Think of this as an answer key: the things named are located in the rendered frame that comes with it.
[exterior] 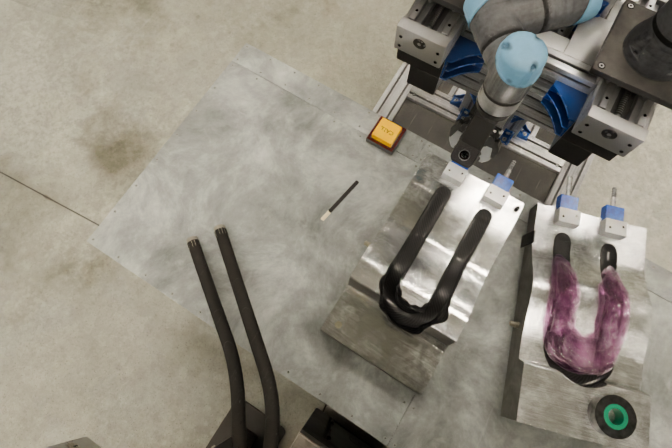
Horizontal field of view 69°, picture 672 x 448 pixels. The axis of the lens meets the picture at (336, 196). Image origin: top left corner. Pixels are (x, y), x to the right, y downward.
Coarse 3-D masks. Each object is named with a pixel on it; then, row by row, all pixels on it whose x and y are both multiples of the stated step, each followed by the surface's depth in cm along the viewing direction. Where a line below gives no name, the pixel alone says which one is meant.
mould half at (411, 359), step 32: (416, 192) 118; (480, 192) 118; (384, 224) 116; (448, 224) 116; (512, 224) 115; (384, 256) 110; (448, 256) 113; (480, 256) 113; (352, 288) 113; (416, 288) 106; (480, 288) 110; (352, 320) 111; (384, 320) 111; (448, 320) 104; (384, 352) 109; (416, 352) 109; (416, 384) 107
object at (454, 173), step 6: (450, 162) 118; (450, 168) 117; (456, 168) 117; (462, 168) 117; (444, 174) 117; (450, 174) 117; (456, 174) 117; (462, 174) 117; (450, 180) 118; (456, 180) 116; (462, 180) 116
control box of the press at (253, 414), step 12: (252, 408) 184; (228, 420) 183; (252, 420) 183; (264, 420) 183; (216, 432) 182; (228, 432) 182; (252, 432) 181; (264, 432) 181; (60, 444) 77; (72, 444) 78; (84, 444) 81; (96, 444) 84; (216, 444) 180; (228, 444) 151; (252, 444) 180
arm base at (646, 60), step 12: (648, 24) 107; (636, 36) 109; (648, 36) 106; (660, 36) 103; (624, 48) 112; (636, 48) 110; (648, 48) 106; (660, 48) 104; (636, 60) 109; (648, 60) 107; (660, 60) 106; (648, 72) 109; (660, 72) 108
